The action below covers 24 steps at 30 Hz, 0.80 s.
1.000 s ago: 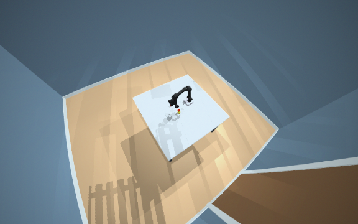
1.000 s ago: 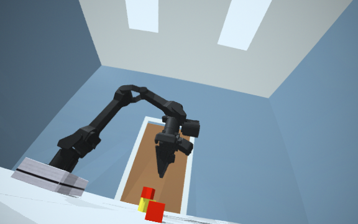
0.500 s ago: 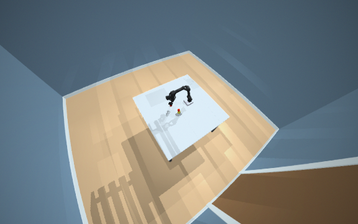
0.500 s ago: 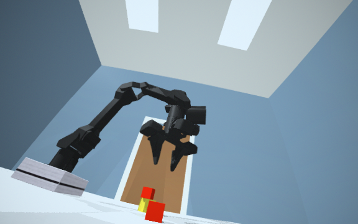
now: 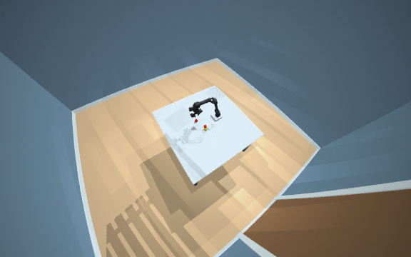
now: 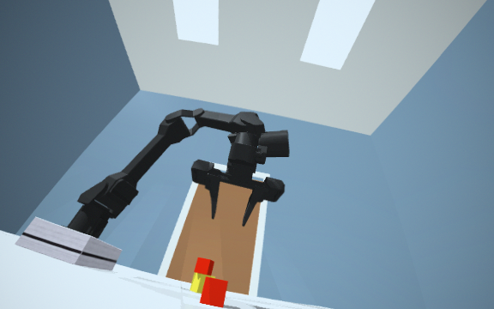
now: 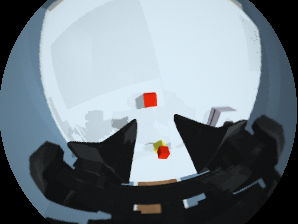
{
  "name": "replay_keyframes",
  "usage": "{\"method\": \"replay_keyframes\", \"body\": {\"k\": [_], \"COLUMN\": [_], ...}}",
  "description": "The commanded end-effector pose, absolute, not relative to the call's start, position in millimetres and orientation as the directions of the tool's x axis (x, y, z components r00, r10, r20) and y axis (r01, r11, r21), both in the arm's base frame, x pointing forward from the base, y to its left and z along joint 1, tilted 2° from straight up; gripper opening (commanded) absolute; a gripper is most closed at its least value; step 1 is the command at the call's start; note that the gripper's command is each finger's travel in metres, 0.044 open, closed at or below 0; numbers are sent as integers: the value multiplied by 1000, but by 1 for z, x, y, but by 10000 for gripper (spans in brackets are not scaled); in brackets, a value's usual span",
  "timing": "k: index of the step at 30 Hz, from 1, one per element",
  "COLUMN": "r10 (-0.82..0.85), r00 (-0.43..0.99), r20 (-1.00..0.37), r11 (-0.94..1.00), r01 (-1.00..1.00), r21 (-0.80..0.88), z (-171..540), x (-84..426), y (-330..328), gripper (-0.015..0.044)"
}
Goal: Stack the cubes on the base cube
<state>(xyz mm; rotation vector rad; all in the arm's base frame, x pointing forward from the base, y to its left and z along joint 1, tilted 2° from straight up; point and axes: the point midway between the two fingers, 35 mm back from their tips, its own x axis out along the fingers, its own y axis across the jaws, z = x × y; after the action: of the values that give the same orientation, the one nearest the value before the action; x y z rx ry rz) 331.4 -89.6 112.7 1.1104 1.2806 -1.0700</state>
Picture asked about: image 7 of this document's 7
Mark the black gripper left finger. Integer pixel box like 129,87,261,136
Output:
67,119,138,184

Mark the yellow cube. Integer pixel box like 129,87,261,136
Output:
153,140,166,153

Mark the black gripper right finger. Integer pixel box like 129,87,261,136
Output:
173,113,247,175

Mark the red cube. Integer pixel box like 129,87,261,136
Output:
157,145,170,160
142,92,157,108

